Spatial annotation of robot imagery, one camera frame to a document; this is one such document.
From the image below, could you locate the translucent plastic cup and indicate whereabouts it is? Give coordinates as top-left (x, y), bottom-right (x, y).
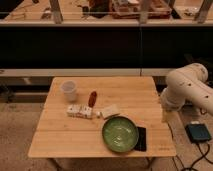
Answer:
top-left (60, 80), bottom-right (77, 102)

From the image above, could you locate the beige sponge block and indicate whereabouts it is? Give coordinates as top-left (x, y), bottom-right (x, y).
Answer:
top-left (101, 105), bottom-right (120, 119)

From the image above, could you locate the red pepper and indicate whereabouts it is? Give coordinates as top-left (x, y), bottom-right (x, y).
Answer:
top-left (88, 91), bottom-right (97, 108)

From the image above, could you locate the wooden folding table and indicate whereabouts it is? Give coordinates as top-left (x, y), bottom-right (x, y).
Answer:
top-left (28, 77), bottom-right (176, 159)

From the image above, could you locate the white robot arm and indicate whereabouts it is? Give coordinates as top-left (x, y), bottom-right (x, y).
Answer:
top-left (160, 63), bottom-right (213, 116)

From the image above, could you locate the black pedal box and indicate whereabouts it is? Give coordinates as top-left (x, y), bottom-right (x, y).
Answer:
top-left (185, 124), bottom-right (212, 143)

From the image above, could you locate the black flat rectangular object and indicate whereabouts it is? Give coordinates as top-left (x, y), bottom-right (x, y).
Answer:
top-left (134, 127), bottom-right (147, 152)

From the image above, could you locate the black floor cable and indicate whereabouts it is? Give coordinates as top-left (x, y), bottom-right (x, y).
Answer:
top-left (171, 141), bottom-right (213, 171)

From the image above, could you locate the green round plate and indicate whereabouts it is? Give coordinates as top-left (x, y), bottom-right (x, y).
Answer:
top-left (102, 116), bottom-right (139, 153)

